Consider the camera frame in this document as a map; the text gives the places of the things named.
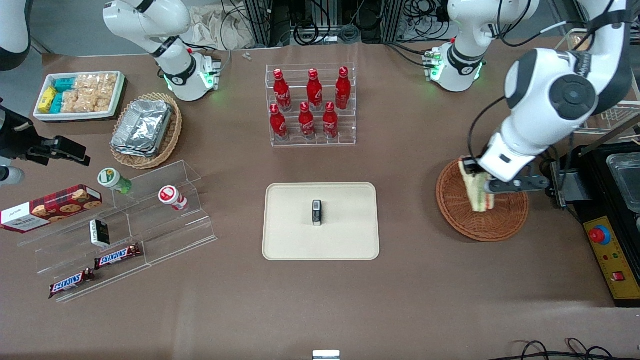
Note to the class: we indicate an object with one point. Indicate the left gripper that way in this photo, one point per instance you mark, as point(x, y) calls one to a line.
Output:
point(469, 163)

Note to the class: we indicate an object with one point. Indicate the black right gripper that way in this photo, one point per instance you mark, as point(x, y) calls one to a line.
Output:
point(19, 141)

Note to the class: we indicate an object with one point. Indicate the triangle sandwich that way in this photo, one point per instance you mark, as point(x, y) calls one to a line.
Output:
point(479, 192)

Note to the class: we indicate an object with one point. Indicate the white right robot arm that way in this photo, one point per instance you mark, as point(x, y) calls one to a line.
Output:
point(175, 75)

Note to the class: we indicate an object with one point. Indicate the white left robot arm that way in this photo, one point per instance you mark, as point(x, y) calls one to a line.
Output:
point(550, 95)

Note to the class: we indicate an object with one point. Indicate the round brown wicker basket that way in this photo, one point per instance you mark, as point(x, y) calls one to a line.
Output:
point(500, 222)

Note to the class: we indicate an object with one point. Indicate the oval tan wicker basket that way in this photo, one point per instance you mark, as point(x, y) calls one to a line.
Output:
point(167, 142)

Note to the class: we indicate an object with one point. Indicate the beige plastic serving tray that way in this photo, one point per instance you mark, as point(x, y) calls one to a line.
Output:
point(345, 225)

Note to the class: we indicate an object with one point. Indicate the white rectangular snack bin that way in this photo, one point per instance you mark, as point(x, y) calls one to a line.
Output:
point(45, 116)

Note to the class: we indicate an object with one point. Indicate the teal snack pack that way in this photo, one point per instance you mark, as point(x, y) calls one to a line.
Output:
point(64, 84)
point(56, 103)

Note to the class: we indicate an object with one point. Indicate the clear rice cracker pack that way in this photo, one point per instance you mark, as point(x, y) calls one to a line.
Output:
point(72, 101)
point(86, 83)
point(97, 102)
point(107, 83)

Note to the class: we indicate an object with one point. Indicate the green lid drink cup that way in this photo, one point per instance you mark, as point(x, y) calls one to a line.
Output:
point(114, 180)

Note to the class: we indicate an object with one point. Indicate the yellow snack pack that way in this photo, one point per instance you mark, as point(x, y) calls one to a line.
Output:
point(47, 99)

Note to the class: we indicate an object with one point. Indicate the red cookie box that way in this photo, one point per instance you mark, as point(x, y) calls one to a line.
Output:
point(50, 209)

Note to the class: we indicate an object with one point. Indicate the stacked foil containers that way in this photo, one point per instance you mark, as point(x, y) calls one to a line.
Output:
point(142, 127)

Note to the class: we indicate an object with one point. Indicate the black and white snack box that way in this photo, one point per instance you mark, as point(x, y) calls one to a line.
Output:
point(99, 233)

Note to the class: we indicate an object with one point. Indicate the red lid drink cup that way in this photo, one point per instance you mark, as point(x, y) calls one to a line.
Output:
point(172, 197)

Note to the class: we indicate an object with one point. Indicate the snickers chocolate bar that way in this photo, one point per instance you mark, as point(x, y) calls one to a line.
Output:
point(117, 256)
point(71, 283)

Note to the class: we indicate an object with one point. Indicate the red emergency stop button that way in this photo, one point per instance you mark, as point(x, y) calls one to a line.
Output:
point(599, 235)

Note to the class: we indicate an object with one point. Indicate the foil container in machine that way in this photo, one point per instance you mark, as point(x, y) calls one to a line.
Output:
point(625, 180)

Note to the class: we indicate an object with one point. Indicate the clear acrylic tiered stand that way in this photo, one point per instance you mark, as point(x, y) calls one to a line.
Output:
point(170, 235)

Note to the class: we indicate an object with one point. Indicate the black sealing machine yellow panel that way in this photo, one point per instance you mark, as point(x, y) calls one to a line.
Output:
point(615, 240)

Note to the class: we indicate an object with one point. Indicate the clear acrylic bottle rack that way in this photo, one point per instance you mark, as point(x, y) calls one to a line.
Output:
point(345, 135)

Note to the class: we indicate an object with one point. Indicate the red cola bottle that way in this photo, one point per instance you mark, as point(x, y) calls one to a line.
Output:
point(330, 121)
point(282, 91)
point(306, 121)
point(278, 123)
point(343, 89)
point(314, 91)

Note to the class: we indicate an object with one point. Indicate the small black snack box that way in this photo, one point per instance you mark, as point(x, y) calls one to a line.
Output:
point(317, 214)

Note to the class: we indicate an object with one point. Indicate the crumpled beige cloth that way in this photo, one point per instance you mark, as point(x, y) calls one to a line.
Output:
point(220, 27)

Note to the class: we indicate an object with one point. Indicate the small silver white device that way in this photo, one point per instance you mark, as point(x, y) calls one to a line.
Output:
point(326, 355)

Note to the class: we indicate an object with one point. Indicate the red rocker power switch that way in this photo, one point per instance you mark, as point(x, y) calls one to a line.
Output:
point(619, 276)

